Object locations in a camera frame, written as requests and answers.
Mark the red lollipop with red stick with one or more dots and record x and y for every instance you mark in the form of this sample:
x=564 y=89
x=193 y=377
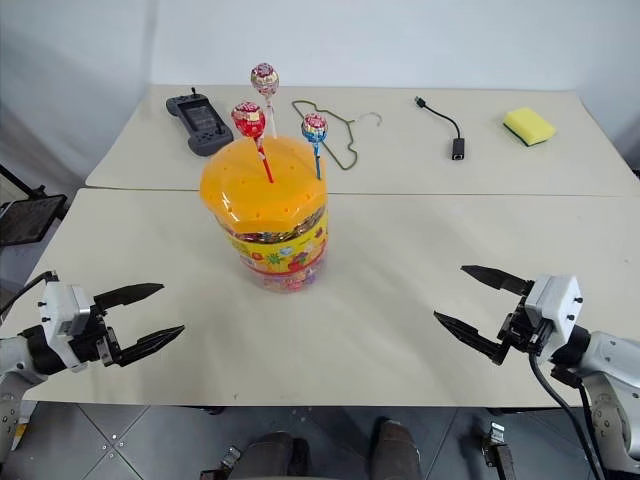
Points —
x=248 y=119

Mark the black USB ethernet adapter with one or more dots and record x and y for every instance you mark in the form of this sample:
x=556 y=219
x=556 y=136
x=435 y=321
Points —
x=457 y=148

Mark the dark rounded shape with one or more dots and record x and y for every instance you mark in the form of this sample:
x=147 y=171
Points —
x=272 y=457
x=397 y=450

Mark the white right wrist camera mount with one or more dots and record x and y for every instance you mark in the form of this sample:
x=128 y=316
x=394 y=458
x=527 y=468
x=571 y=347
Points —
x=557 y=300

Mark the black mesh stand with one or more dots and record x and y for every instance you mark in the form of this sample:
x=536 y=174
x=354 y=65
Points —
x=27 y=217

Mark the orange-lidded lollipop jar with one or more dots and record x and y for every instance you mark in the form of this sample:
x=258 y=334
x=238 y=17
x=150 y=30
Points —
x=270 y=215

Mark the metal bracket with black bar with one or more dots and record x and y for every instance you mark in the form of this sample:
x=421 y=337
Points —
x=222 y=465
x=500 y=450

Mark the pink lollipop with white stick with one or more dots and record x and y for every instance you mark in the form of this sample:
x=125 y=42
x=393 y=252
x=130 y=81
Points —
x=264 y=79

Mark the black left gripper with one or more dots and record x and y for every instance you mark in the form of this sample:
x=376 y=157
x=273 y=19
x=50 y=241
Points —
x=97 y=345

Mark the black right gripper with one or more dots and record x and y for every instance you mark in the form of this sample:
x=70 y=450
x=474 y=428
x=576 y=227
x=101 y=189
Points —
x=522 y=330

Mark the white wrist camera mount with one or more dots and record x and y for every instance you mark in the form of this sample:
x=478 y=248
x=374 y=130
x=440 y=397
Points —
x=62 y=307
x=557 y=300

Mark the grey handheld game controller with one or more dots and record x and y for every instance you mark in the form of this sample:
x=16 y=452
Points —
x=200 y=122

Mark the blue lollipop with blue stick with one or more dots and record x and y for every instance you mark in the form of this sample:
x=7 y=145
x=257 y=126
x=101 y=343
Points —
x=314 y=128

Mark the yellow sponge with green pad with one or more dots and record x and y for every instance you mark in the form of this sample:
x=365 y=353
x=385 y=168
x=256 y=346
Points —
x=529 y=125

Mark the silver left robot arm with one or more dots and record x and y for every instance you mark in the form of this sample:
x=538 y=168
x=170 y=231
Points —
x=37 y=350

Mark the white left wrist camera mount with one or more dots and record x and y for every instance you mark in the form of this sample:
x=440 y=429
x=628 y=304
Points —
x=62 y=307

